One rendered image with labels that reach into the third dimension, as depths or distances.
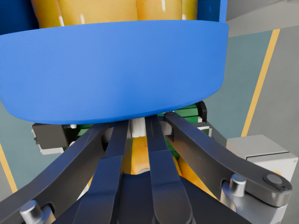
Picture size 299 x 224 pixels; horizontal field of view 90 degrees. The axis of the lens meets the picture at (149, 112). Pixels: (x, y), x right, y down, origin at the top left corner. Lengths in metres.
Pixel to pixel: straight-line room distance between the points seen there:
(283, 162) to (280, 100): 1.58
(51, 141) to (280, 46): 1.79
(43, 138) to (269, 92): 1.81
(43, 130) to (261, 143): 0.53
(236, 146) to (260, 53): 1.35
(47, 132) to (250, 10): 0.66
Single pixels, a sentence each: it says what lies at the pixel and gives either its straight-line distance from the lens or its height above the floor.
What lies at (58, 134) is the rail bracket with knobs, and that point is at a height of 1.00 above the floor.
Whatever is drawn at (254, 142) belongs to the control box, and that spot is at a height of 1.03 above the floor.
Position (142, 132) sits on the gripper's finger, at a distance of 0.16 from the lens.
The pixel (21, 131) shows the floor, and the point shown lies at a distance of 1.87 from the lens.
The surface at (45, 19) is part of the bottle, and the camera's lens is 0.22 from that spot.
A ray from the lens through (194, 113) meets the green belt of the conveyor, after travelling 0.50.
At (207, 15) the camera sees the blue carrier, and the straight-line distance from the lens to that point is 0.27.
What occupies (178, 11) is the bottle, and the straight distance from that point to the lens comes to 0.20.
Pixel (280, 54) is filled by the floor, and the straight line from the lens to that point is 1.84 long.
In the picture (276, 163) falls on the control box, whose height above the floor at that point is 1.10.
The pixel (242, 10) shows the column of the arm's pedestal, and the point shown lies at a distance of 0.66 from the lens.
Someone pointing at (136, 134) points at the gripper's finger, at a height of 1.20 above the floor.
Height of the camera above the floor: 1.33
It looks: 68 degrees down
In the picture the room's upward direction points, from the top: 169 degrees clockwise
